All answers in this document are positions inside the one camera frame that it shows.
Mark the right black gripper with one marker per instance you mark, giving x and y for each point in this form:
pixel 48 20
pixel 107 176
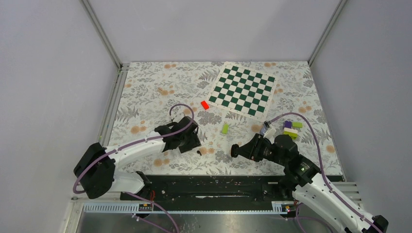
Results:
pixel 251 149

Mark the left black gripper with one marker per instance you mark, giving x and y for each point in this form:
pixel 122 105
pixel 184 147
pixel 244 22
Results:
pixel 194 143

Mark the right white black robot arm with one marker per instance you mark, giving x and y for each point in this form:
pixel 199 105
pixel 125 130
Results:
pixel 304 181

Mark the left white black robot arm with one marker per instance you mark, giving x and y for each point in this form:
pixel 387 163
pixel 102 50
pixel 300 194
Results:
pixel 99 171

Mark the purple green block stack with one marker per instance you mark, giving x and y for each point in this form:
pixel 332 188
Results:
pixel 292 129

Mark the red block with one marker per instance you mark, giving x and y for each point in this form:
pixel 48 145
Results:
pixel 205 105

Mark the lime green block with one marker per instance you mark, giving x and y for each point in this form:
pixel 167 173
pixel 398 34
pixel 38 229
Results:
pixel 225 128

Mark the green white chessboard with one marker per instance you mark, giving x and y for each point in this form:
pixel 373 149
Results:
pixel 243 90

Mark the floral patterned table mat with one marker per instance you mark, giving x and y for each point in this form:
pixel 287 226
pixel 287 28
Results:
pixel 155 93

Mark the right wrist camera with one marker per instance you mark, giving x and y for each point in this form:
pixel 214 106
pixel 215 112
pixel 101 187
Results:
pixel 267 130

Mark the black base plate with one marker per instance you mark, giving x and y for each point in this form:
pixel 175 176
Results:
pixel 215 193

